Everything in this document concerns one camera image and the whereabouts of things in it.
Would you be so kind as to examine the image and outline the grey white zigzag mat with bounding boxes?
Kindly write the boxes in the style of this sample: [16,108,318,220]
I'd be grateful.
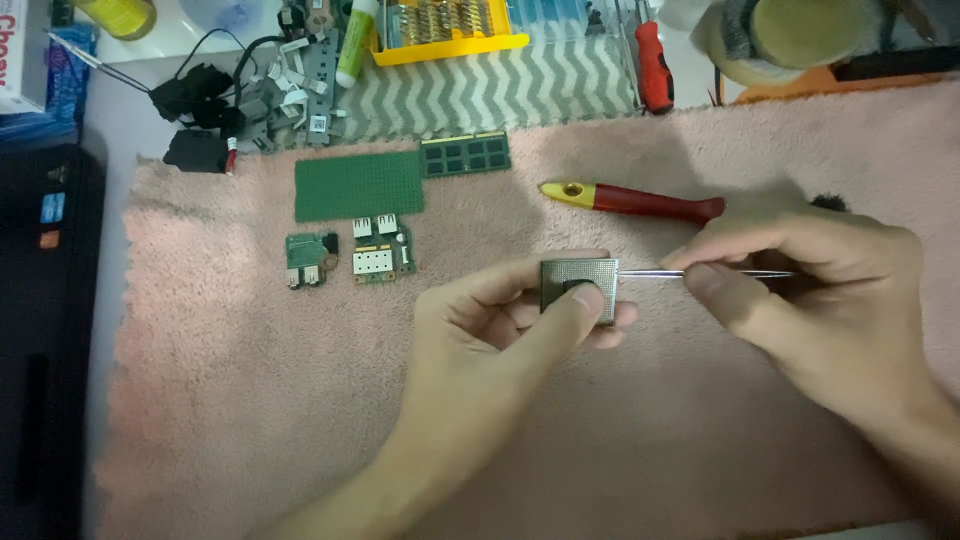
[333,33,640,142]

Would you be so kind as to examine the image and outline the white green tube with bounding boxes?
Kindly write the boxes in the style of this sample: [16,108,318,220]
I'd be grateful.
[334,0,381,90]

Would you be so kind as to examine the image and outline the clear plastic case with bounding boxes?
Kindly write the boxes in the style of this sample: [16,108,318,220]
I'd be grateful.
[506,0,654,46]

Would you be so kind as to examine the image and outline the green memory module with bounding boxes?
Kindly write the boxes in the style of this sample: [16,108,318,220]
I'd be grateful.
[419,132,513,180]

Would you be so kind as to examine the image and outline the silver metal tweezers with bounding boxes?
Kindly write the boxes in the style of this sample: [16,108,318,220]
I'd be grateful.
[617,269,798,280]

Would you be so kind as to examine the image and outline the white carton box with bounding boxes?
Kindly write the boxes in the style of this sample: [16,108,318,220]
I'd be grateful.
[0,0,52,115]

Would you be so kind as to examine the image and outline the orange board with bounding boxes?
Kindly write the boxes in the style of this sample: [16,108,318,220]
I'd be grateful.
[733,63,960,105]

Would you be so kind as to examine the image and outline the green board with silver ports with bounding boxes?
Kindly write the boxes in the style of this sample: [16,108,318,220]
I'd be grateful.
[351,213,418,285]

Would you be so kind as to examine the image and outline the small green audio board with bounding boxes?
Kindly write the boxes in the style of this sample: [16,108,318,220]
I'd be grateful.
[284,231,341,291]

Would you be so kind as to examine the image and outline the square processor chip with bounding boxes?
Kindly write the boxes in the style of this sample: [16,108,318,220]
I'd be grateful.
[540,258,620,327]

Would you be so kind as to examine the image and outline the plain green circuit board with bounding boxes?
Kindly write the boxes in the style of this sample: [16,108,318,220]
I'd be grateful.
[294,150,426,224]

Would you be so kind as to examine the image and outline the yellow screwdriver bit tray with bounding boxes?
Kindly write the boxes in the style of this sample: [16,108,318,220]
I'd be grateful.
[369,0,531,67]

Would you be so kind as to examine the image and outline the red black screwdriver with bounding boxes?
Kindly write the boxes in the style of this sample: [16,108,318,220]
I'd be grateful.
[634,20,675,116]

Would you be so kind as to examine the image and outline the yellow cup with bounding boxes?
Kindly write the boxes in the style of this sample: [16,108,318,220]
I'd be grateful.
[72,0,158,42]

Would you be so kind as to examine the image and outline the red yellow handle tool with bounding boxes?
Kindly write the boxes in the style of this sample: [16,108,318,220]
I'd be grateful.
[539,180,727,228]

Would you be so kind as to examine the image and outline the person's right hand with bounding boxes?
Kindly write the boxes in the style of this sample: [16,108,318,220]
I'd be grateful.
[663,196,940,423]

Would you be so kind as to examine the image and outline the pink fluffy towel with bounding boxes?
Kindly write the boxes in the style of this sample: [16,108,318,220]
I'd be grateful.
[93,78,960,540]

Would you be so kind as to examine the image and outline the black laptop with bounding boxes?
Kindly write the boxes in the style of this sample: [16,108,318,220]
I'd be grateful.
[0,142,108,540]

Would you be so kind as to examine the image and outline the thin metal probe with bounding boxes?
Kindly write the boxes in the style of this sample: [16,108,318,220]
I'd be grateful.
[46,30,153,95]

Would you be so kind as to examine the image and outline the heap of cables and parts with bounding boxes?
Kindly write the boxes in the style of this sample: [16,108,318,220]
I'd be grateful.
[148,0,354,175]

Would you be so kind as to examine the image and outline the person's left hand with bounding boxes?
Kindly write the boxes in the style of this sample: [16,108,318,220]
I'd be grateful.
[411,249,640,423]

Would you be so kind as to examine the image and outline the blue plastic packet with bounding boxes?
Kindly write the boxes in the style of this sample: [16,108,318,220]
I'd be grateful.
[0,22,100,147]

